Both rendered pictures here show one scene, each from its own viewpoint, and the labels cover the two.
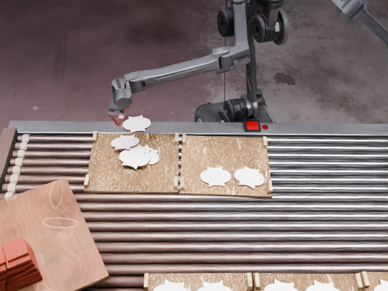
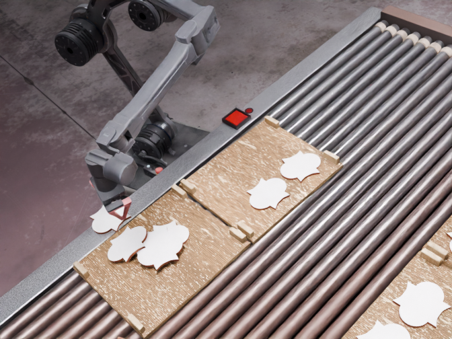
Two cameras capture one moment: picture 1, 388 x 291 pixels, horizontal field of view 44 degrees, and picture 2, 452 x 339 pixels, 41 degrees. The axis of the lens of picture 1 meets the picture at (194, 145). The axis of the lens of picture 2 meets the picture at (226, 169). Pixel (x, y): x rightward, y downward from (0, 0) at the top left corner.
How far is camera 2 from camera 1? 0.82 m
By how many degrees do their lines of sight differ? 23
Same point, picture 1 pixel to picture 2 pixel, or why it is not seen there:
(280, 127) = (264, 99)
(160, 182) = (219, 250)
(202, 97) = (83, 167)
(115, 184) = (173, 296)
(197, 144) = (206, 179)
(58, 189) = not seen: outside the picture
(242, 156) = (267, 153)
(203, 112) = not seen: hidden behind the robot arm
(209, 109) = not seen: hidden behind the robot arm
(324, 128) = (303, 68)
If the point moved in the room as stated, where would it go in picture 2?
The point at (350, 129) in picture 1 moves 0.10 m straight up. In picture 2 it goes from (325, 52) to (325, 30)
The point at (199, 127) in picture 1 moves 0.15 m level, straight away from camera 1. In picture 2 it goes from (184, 163) to (159, 143)
